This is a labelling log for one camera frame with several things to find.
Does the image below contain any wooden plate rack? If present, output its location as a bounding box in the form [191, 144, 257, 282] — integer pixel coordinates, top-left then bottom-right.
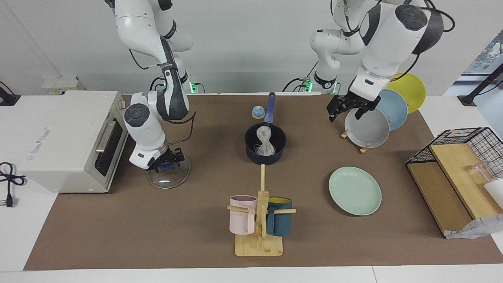
[341, 128, 371, 154]

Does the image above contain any mint green plate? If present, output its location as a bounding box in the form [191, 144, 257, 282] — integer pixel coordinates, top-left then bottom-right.
[329, 166, 382, 216]

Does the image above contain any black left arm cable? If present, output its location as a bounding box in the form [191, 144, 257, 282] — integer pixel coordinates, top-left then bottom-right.
[387, 0, 456, 82]

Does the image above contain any clear glass cup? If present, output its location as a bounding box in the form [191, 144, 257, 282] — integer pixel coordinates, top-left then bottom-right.
[466, 161, 494, 185]

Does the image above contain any wooden mug tree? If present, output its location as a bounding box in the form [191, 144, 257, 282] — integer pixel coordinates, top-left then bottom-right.
[227, 164, 296, 257]

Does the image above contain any grey patterned cloth bag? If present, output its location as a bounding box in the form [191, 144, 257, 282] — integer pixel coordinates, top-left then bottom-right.
[445, 214, 503, 239]

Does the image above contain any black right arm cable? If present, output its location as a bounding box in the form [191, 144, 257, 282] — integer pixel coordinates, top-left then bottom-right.
[128, 47, 197, 146]

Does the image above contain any dark teal mug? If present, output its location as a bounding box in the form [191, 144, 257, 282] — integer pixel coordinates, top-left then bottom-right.
[266, 197, 293, 237]

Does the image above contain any dark blue saucepan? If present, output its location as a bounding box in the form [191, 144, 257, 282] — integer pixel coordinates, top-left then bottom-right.
[244, 92, 287, 165]

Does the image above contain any black clamp mount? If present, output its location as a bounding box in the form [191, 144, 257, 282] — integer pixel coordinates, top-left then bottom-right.
[0, 81, 21, 107]

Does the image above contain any black angled stand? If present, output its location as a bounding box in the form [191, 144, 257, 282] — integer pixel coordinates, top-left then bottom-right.
[458, 63, 503, 107]

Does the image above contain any pink mug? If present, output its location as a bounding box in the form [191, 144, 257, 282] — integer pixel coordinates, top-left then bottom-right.
[229, 195, 258, 235]

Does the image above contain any grey plate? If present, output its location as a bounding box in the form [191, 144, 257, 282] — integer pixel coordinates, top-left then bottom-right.
[344, 108, 390, 149]

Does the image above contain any white box behind oven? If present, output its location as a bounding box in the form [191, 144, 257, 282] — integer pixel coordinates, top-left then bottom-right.
[42, 77, 85, 96]

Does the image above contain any yellow plate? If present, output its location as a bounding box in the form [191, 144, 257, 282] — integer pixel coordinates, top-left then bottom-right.
[385, 73, 426, 114]

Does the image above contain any wire and wood rack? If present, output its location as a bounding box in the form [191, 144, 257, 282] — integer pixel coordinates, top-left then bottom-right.
[429, 143, 503, 220]

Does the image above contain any brown table mat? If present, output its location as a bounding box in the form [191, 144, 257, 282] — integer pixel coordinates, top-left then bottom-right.
[23, 94, 503, 271]

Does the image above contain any light blue plate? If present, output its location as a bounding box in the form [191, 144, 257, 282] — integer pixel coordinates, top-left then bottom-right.
[375, 89, 408, 131]

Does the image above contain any black wire basket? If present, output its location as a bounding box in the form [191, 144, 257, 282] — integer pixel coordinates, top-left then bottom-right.
[406, 127, 503, 179]

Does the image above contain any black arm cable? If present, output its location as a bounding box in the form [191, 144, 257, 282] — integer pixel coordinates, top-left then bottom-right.
[387, 0, 456, 82]
[128, 47, 197, 146]

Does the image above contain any black power cable with plug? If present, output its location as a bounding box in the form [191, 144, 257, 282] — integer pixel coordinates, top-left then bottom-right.
[0, 162, 26, 208]

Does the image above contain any brown wooden shelf board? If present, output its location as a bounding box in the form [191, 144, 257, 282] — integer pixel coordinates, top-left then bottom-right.
[407, 162, 472, 236]

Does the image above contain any glass lid with blue knob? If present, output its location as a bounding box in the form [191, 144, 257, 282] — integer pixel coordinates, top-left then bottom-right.
[147, 154, 192, 189]

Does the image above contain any white cup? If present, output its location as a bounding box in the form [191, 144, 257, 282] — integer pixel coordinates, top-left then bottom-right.
[483, 179, 503, 209]

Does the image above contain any white toaster oven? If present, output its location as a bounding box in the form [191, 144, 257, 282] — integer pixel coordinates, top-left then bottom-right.
[18, 91, 134, 194]

